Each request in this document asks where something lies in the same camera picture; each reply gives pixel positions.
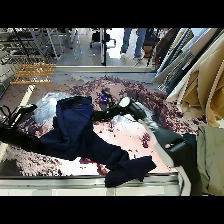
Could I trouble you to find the navy blue pants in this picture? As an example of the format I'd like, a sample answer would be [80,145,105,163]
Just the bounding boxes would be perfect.
[39,95,158,189]

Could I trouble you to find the olive grey garment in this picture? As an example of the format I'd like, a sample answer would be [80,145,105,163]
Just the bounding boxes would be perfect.
[195,125,224,197]

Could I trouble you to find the person's legs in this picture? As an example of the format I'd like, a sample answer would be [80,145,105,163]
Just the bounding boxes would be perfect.
[120,27,149,61]

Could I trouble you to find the silver frame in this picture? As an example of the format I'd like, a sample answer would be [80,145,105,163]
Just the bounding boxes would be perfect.
[0,172,194,197]

